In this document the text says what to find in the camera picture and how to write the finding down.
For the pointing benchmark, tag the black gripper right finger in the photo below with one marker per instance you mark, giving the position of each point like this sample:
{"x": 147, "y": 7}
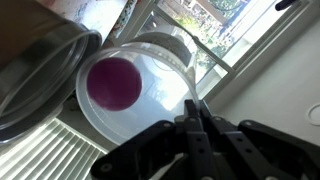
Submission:
{"x": 246, "y": 162}

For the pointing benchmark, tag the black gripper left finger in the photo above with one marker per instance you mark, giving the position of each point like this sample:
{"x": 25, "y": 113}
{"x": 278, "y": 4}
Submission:
{"x": 199, "y": 147}

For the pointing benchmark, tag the translucent plastic cup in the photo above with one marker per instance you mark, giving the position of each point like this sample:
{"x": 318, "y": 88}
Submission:
{"x": 166, "y": 66}

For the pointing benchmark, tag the purple ball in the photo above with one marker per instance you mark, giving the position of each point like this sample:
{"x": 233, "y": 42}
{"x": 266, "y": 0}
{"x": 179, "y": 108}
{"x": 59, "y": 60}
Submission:
{"x": 114, "y": 83}

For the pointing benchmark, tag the silver metal cup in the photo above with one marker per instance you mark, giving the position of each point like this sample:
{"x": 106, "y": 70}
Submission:
{"x": 40, "y": 55}

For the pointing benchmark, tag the right window blind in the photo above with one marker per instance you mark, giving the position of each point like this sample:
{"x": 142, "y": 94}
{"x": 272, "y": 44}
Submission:
{"x": 53, "y": 151}

